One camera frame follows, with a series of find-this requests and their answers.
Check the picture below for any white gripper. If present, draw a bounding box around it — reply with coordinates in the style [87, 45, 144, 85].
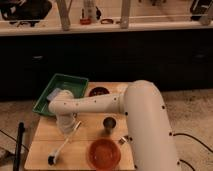
[56, 114, 76, 134]

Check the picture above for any white brush with black bristles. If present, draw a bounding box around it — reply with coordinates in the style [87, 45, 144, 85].
[48, 121, 81, 165]

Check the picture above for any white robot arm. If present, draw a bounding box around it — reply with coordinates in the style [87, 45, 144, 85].
[48, 80, 181, 171]

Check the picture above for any grey sponge in tray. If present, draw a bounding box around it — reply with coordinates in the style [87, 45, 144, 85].
[46, 88, 62, 101]

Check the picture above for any green plastic tray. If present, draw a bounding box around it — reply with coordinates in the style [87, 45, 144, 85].
[33, 73, 89, 117]

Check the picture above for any small metal cup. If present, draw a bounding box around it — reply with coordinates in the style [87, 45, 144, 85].
[103, 117, 116, 135]

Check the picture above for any dark round bowl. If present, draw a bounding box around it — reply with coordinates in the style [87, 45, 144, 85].
[89, 87, 109, 97]

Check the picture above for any black pole at left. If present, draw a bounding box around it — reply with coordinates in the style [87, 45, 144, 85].
[13, 122, 25, 171]

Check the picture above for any orange plastic bowl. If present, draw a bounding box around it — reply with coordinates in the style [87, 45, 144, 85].
[87, 138, 121, 171]

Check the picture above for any white bottle on shelf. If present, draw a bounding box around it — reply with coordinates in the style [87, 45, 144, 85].
[83, 0, 97, 22]

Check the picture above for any black bag on shelf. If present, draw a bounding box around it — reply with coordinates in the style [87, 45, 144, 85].
[0, 0, 52, 27]

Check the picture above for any red ring on shelf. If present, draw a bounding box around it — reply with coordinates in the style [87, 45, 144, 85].
[79, 17, 93, 26]

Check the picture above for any grey diagonal frame strut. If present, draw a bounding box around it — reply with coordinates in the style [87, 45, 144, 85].
[56, 0, 70, 31]

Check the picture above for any black cable on floor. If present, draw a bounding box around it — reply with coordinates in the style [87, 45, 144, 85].
[173, 132, 213, 155]

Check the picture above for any grey vertical frame post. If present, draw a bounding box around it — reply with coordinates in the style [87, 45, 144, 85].
[120, 0, 131, 29]

